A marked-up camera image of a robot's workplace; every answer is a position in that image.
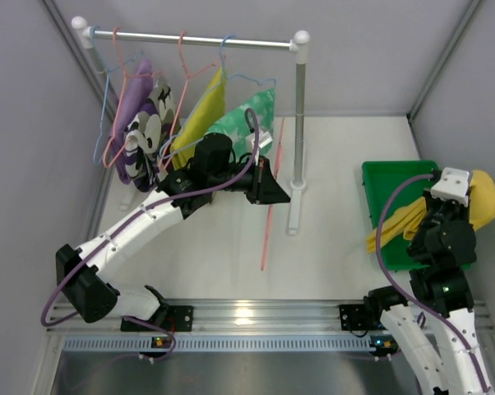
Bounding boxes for pink hanger of yellow trousers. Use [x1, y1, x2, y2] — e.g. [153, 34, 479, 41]
[260, 117, 285, 272]

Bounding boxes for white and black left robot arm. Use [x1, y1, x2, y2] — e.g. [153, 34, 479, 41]
[55, 133, 291, 323]

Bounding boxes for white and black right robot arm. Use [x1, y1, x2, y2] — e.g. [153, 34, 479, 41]
[363, 190, 495, 394]

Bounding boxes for green tie-dye trousers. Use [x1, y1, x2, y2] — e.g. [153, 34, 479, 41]
[206, 88, 275, 145]

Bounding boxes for olive yellow trousers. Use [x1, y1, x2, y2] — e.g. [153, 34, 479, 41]
[170, 67, 226, 170]

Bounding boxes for pink hanger of olive trousers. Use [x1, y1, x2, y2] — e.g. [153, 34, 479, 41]
[158, 30, 217, 170]

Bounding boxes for camouflage trousers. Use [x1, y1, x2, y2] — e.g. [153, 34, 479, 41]
[123, 78, 177, 193]

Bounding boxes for blue hanger of green trousers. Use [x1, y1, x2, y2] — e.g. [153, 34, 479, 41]
[164, 47, 276, 165]

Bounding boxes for purple trousers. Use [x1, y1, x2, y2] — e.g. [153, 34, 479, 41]
[104, 58, 153, 165]

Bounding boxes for pink hanger of purple trousers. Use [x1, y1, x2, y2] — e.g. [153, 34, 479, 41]
[102, 26, 164, 170]

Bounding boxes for empty light blue hanger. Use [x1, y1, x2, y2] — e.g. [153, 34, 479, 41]
[89, 26, 145, 165]

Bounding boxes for green plastic bin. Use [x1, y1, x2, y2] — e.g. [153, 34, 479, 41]
[361, 159, 474, 272]

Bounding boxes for silver clothes rack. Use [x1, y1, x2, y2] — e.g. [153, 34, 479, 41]
[71, 16, 310, 235]

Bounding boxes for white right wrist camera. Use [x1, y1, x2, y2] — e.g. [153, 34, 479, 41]
[430, 167, 473, 207]

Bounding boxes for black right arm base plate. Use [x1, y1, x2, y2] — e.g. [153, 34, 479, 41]
[338, 303, 391, 334]

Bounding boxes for aluminium mounting rail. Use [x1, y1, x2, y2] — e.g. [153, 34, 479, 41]
[46, 299, 495, 354]

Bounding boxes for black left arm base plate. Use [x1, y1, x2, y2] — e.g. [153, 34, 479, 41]
[120, 304, 193, 332]

